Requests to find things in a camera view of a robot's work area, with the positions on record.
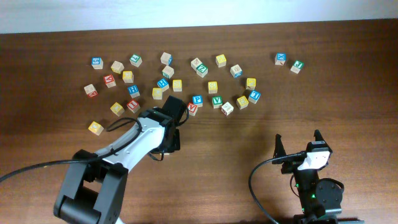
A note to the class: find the yellow block lower right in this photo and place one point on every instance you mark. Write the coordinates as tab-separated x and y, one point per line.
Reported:
242	102

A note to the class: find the blue block far left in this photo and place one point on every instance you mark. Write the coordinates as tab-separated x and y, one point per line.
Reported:
97	63

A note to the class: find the blue h block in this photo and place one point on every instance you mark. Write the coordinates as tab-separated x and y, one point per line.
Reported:
163	85
133	91

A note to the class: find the natural block blue edge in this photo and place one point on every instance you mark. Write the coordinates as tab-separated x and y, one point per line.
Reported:
166	58

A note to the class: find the blue P block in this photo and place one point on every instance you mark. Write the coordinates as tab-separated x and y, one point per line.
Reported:
197	100

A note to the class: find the natural block green edge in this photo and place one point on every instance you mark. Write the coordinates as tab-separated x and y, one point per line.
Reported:
168	72

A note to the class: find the blue H block centre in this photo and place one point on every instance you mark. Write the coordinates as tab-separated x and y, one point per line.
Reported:
163	85

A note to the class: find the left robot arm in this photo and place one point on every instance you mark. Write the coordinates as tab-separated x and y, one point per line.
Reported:
94	185

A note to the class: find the yellow block upper left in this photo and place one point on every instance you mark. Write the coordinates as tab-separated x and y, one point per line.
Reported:
128	76

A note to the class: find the natural block blue side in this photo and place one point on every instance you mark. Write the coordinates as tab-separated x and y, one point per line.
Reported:
236	71

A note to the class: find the blue H block left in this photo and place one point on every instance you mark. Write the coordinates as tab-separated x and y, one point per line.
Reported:
133	91

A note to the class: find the green J block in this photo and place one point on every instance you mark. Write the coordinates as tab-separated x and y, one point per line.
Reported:
297	66

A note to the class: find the green L block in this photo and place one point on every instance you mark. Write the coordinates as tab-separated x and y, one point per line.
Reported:
135	60

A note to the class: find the yellow block centre left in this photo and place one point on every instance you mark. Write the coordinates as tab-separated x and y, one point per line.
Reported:
157	93

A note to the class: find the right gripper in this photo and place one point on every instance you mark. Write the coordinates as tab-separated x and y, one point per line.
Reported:
289	166

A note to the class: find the white red-edge block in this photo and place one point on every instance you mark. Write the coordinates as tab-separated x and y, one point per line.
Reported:
227	108

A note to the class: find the yellow block lower left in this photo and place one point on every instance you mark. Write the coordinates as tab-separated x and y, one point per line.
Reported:
117	109

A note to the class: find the blue I block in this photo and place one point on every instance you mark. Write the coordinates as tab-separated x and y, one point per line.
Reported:
254	96

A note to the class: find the yellow block top centre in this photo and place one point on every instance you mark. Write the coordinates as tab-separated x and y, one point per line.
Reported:
221	60

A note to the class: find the green V block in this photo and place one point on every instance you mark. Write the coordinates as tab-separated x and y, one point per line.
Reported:
217	102

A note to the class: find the natural block red edge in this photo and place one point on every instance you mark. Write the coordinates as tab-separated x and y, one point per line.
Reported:
90	90

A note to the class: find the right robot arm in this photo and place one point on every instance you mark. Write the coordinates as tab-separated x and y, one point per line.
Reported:
320	199

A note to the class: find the red A block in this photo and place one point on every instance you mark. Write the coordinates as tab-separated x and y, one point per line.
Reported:
109	81

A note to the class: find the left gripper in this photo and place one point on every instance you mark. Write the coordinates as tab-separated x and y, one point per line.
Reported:
175	144

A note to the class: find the red I block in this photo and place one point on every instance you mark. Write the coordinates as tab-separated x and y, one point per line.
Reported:
133	106

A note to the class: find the yellow block bottom left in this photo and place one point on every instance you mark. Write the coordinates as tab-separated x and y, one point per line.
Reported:
95	128

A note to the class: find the green Z block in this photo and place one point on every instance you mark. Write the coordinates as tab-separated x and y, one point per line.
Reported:
202	70

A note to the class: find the blue X block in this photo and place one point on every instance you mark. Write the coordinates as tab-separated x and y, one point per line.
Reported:
280	58

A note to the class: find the natural wood yellow-edge block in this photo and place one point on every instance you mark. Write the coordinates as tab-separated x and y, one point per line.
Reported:
117	67

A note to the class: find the red V block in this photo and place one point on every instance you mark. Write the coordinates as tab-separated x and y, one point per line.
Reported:
192	109

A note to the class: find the natural block engraved top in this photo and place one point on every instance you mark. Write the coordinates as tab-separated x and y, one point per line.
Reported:
195	63

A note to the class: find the yellow S block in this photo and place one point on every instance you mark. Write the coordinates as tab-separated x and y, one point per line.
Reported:
177	85
212	87

